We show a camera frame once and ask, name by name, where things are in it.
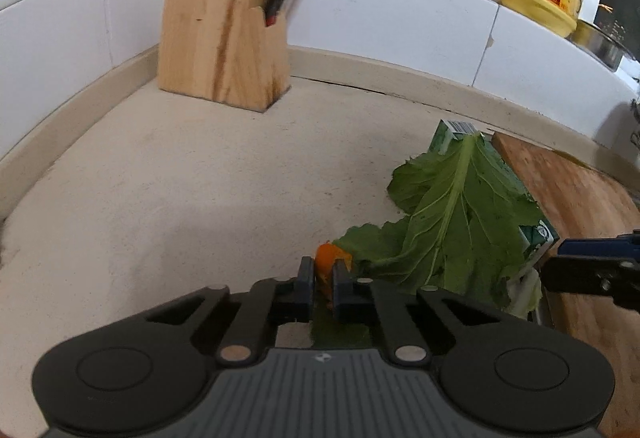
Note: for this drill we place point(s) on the green white carton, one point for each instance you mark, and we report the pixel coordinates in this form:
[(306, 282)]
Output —
[(537, 233)]

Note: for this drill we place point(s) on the pale cabbage strips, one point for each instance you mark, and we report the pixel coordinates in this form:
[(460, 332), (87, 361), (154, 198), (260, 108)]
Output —
[(525, 293)]

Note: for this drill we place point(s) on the small steel pot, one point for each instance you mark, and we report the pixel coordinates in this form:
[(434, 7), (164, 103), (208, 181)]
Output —
[(601, 46)]

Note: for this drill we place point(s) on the large dark green leaf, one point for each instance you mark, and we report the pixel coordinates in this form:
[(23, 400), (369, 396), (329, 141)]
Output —
[(376, 250)]

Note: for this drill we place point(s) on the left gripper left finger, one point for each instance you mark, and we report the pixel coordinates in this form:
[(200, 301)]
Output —
[(267, 305)]

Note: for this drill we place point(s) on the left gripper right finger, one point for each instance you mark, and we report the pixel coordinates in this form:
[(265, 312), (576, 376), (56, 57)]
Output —
[(383, 310)]

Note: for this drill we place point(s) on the wooden cutting board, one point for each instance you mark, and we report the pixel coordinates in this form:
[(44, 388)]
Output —
[(582, 203)]

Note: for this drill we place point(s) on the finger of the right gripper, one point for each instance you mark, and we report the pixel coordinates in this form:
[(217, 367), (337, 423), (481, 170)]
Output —
[(588, 276), (626, 247)]

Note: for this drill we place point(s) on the small green leaf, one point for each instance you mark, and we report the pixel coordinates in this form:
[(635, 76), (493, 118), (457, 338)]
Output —
[(461, 234)]

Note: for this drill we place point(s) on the wooden knife block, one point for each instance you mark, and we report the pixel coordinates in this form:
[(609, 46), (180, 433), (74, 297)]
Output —
[(223, 51)]

